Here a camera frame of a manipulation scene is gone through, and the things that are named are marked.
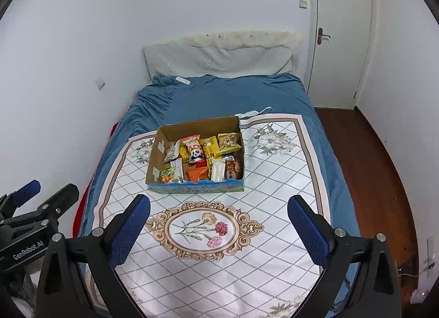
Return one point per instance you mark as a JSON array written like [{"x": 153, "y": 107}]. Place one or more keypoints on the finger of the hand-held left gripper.
[
  {"x": 65, "y": 195},
  {"x": 29, "y": 188}
]

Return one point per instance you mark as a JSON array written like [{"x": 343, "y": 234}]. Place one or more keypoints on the panda print snack packet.
[{"x": 194, "y": 153}]

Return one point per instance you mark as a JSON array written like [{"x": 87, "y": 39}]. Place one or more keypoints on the green candy packet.
[{"x": 168, "y": 174}]

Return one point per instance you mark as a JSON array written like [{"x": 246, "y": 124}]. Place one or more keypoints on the crumpled white plastic bag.
[{"x": 250, "y": 113}]

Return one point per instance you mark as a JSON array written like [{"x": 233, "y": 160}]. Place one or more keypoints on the cardboard box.
[{"x": 154, "y": 157}]

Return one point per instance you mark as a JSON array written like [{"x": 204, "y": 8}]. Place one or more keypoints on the small white device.
[{"x": 182, "y": 80}]

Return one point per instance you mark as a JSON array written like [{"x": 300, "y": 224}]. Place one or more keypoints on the cookie picture snack packet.
[{"x": 171, "y": 151}]

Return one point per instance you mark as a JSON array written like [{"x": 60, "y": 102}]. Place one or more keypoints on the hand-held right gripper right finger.
[{"x": 307, "y": 229}]

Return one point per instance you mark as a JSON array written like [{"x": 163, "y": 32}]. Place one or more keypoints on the large yellow snack packet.
[{"x": 210, "y": 146}]

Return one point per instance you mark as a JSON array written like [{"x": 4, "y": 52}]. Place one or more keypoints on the white door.
[{"x": 343, "y": 30}]

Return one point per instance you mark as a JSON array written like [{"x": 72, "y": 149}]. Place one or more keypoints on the clear white snack packet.
[{"x": 217, "y": 170}]

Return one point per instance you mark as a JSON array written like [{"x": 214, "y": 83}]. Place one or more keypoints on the floral diamond pattern mat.
[{"x": 274, "y": 174}]

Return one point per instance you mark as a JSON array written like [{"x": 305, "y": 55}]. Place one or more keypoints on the yellow white cracker packet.
[{"x": 229, "y": 141}]

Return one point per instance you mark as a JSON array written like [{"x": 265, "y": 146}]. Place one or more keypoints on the brown orange snack packet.
[{"x": 234, "y": 169}]

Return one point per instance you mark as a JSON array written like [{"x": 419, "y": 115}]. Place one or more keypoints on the blue bedsheet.
[{"x": 223, "y": 98}]

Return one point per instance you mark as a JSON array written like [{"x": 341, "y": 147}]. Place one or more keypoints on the dark cloth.
[{"x": 22, "y": 289}]

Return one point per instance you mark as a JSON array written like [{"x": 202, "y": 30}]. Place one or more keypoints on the white quilted pillow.
[{"x": 212, "y": 62}]

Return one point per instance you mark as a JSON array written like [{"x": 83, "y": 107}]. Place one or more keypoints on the white wall socket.
[{"x": 429, "y": 256}]

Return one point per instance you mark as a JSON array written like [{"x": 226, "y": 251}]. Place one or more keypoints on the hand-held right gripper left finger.
[{"x": 132, "y": 229}]

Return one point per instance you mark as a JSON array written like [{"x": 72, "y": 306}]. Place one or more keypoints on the white wall switch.
[{"x": 303, "y": 4}]

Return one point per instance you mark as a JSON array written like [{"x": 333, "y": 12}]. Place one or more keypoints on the long red white snack packet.
[{"x": 177, "y": 167}]

